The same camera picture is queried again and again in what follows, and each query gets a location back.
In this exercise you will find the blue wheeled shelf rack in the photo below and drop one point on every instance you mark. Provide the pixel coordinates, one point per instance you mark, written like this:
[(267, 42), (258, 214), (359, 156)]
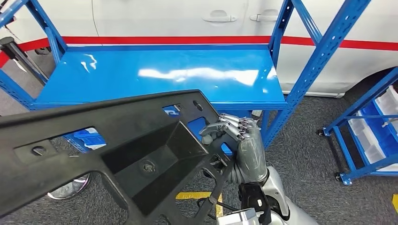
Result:
[(357, 107)]

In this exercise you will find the red barrier belt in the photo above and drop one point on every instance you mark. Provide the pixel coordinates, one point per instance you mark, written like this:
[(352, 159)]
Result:
[(155, 39)]

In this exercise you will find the black plastic licence plate bracket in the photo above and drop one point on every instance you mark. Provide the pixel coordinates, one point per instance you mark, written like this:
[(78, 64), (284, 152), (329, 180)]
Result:
[(62, 124)]

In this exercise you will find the white plastic bin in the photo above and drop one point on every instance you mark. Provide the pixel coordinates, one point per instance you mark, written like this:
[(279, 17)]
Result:
[(362, 139), (388, 99)]

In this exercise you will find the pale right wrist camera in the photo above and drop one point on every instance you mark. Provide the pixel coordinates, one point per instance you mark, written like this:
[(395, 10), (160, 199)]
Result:
[(239, 217)]

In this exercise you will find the blue metal shelf rack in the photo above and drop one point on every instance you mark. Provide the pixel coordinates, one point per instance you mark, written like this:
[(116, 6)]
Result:
[(155, 77)]

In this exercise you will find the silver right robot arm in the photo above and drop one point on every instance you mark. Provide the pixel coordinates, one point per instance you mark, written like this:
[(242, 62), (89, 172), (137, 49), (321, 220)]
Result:
[(276, 192)]

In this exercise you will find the chrome stanchion post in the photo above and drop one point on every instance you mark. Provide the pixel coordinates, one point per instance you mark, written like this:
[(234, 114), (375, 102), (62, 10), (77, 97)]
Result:
[(7, 46), (71, 189)]

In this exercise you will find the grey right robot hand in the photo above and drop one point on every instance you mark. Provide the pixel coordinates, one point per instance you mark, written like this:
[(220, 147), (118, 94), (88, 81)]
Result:
[(252, 149)]

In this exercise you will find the white car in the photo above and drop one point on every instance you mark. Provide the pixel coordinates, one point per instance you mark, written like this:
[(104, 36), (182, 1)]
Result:
[(155, 15)]

